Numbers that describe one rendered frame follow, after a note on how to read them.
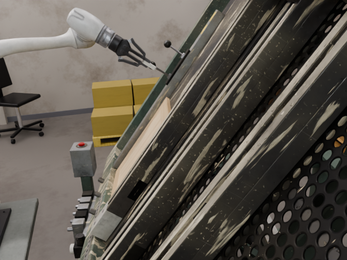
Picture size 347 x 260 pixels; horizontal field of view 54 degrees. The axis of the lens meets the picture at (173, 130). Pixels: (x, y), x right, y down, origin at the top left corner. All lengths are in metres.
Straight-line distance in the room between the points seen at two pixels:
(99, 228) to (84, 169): 0.79
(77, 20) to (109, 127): 2.76
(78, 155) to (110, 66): 3.49
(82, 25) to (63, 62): 3.84
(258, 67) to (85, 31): 0.99
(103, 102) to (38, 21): 1.58
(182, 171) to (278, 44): 0.36
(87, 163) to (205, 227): 1.54
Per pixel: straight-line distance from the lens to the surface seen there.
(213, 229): 0.62
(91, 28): 1.60
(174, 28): 5.53
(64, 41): 1.75
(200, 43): 1.67
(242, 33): 1.11
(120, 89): 4.47
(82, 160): 2.08
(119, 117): 4.21
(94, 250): 1.35
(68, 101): 5.57
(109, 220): 1.34
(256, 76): 0.79
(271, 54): 0.79
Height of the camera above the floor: 1.77
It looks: 22 degrees down
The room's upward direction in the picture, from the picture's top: 2 degrees counter-clockwise
